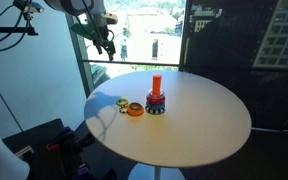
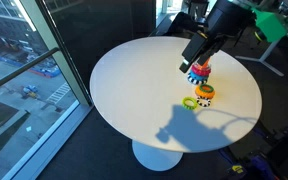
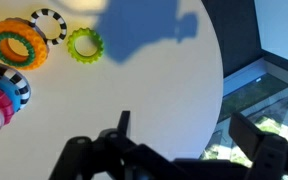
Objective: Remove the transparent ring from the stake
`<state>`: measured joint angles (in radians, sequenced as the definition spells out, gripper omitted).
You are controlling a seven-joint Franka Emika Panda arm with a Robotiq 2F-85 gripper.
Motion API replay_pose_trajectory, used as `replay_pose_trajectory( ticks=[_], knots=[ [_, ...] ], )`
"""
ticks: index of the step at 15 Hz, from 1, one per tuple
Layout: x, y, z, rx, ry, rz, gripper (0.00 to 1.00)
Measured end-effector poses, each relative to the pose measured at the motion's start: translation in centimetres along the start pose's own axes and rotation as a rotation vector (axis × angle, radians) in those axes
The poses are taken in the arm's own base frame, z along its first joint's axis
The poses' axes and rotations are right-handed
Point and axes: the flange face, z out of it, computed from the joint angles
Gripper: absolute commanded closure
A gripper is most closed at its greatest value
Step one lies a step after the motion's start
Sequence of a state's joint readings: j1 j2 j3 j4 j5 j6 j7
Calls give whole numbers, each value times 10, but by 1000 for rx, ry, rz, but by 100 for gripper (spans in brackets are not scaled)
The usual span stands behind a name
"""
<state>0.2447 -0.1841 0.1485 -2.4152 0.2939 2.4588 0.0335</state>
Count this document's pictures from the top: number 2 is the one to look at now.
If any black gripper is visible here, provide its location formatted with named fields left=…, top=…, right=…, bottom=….
left=178, top=28, right=233, bottom=74

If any transparent bead-filled ring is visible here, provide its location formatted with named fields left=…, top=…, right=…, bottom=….
left=193, top=61, right=213, bottom=72

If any white table pedestal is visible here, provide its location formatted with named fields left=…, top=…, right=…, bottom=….
left=131, top=139, right=184, bottom=172

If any small black-white ring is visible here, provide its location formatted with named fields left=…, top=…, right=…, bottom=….
left=195, top=96, right=212, bottom=108

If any green box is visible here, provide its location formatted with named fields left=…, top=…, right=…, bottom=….
left=252, top=8, right=288, bottom=43

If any orange honeycomb ring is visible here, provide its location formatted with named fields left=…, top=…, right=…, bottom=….
left=194, top=84, right=216, bottom=100

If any dark green ribbed ring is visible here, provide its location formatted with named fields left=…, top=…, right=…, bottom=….
left=198, top=83, right=215, bottom=94

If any dark window handrail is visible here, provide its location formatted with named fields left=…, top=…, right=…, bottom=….
left=0, top=47, right=60, bottom=96

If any lime green ring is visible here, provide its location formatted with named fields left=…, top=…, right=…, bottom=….
left=181, top=96, right=199, bottom=111

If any magenta ribbed ring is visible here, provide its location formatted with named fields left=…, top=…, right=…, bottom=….
left=190, top=65, right=212, bottom=78

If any white desk frame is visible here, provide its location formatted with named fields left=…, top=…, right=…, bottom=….
left=235, top=30, right=288, bottom=78

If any orange stacking stake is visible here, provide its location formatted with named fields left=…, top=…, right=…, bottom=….
left=198, top=56, right=212, bottom=70

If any large black-white striped ring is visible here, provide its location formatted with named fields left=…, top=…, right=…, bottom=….
left=186, top=73, right=209, bottom=86

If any grey window frame post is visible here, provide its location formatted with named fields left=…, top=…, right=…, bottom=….
left=18, top=0, right=92, bottom=106

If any blue clamp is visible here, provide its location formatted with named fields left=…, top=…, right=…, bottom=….
left=250, top=154, right=278, bottom=180

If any light blue ring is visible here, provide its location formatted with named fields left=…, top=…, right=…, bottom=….
left=188, top=69, right=210, bottom=83

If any black chair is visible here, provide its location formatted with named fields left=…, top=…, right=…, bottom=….
left=165, top=11, right=207, bottom=38

